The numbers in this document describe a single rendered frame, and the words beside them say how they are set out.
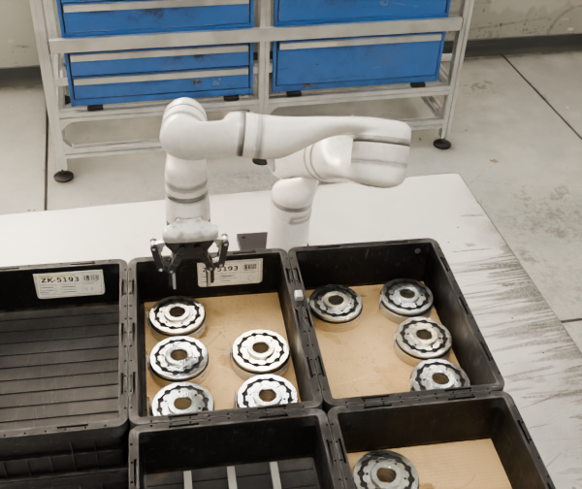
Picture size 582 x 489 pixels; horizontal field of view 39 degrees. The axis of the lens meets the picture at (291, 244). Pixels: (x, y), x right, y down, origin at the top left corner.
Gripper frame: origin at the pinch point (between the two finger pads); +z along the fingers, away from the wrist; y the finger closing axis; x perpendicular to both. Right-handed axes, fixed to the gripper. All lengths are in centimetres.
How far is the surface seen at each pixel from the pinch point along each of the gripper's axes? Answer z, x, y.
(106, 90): 58, -181, 23
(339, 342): 11.3, 8.3, -26.3
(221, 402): 11.1, 19.8, -3.4
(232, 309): 11.3, -3.2, -7.6
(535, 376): 24, 10, -67
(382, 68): 56, -187, -89
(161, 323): 8.3, 2.4, 5.9
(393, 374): 11.2, 17.4, -34.3
